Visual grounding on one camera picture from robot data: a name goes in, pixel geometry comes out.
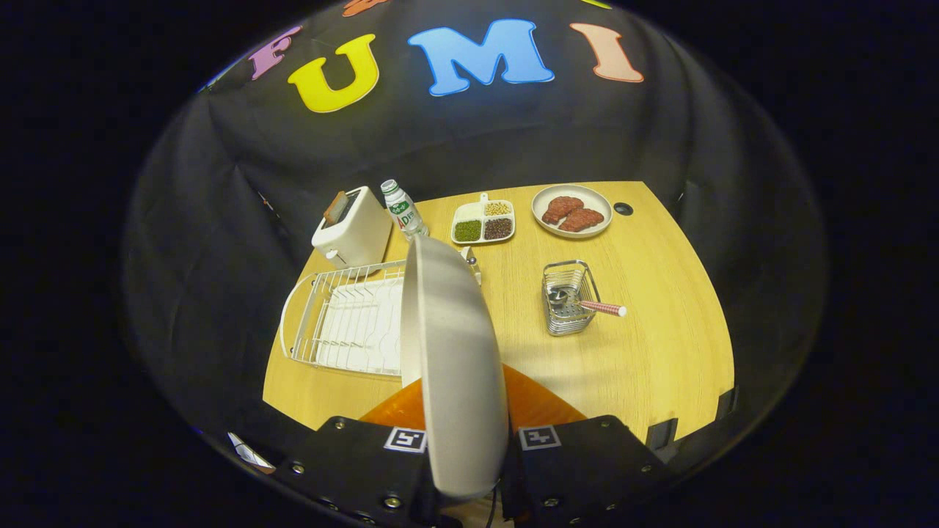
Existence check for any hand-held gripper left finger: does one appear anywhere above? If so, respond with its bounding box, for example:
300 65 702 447
282 378 459 528

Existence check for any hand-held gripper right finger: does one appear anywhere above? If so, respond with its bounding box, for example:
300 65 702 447
501 364 672 528

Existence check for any beige round plate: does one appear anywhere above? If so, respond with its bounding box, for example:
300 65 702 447
400 233 511 499

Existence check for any white wire dish rack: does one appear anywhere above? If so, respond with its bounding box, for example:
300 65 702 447
280 249 483 378

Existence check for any metal wire basket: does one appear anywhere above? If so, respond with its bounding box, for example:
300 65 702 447
541 260 602 337

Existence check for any pink handled metal spoon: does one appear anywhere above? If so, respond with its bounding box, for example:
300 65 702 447
547 286 629 318

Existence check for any white plate with meat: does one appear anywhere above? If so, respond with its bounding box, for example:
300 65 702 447
531 184 613 239

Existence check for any white divided dish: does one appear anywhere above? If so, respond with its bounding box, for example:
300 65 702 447
450 192 516 245

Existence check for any white toaster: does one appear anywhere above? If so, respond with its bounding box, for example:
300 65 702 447
311 186 394 269

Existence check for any brown meat piece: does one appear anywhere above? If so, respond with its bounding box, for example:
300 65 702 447
558 208 605 233
541 196 585 225

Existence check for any white bottle green label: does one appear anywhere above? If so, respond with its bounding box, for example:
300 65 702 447
380 179 430 243

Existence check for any black backdrop cloth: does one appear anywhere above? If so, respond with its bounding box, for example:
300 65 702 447
121 0 830 470

